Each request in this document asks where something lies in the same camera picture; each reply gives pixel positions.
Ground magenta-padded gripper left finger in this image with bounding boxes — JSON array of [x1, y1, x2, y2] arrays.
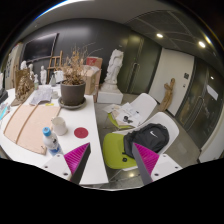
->
[[41, 142, 92, 185]]

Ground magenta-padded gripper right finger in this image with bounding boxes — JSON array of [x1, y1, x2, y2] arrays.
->
[[131, 142, 184, 186]]

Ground blue-capped white drink bottle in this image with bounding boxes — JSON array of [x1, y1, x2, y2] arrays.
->
[[42, 126, 64, 157]]

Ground black backpack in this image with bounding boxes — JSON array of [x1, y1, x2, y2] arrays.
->
[[123, 123, 170, 159]]

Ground flat round red coaster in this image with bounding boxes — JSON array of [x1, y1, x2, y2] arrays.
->
[[73, 126, 90, 140]]

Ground green seat cushion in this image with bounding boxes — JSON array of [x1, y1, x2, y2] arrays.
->
[[107, 113, 134, 130], [102, 132, 138, 170]]

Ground white ceramic mug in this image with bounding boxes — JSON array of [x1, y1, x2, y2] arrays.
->
[[50, 116, 69, 137]]

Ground white shell chair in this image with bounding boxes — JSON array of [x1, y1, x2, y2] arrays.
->
[[107, 92, 158, 131], [102, 111, 180, 172]]

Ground stack of papers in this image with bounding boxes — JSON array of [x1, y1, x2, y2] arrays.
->
[[102, 102, 145, 128]]

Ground wooden-framed canvas panel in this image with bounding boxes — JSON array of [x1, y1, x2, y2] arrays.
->
[[3, 103, 62, 156]]

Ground grey plant saucer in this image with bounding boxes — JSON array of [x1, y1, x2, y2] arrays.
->
[[57, 96, 88, 110]]

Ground dried plant in brown pot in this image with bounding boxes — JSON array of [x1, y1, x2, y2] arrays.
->
[[56, 43, 101, 107]]

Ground wooden figure sculpture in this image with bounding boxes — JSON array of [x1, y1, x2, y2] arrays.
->
[[159, 77, 176, 112]]

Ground crumpled printed paper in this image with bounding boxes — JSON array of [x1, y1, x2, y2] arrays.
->
[[29, 85, 54, 106]]

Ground cardboard box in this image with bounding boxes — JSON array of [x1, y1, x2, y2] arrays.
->
[[81, 56, 104, 96]]

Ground small glass bottle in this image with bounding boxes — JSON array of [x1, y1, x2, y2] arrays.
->
[[49, 73, 57, 88]]

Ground teal packaged item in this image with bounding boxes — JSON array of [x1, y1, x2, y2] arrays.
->
[[0, 102, 11, 121]]

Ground small white plaster figurine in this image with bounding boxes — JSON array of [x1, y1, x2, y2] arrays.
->
[[39, 65, 48, 85], [28, 63, 35, 81]]

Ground dark double door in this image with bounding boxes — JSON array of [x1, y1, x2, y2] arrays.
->
[[118, 33, 163, 96]]

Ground black desktop device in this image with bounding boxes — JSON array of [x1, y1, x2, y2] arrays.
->
[[0, 88, 9, 104]]

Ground wooden easel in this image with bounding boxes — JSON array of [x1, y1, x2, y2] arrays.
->
[[46, 50, 64, 84]]

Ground tall white plaster statue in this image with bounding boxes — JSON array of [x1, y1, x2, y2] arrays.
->
[[103, 48, 125, 93]]

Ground recessed ceiling spot lights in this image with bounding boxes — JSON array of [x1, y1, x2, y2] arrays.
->
[[155, 32, 216, 81]]

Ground long ceiling light panel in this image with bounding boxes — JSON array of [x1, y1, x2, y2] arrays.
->
[[34, 0, 88, 21]]

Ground white statue pedestal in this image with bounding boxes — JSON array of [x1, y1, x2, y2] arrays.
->
[[96, 88, 124, 105]]

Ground black wall screen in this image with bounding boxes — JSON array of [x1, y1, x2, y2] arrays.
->
[[21, 32, 59, 63]]

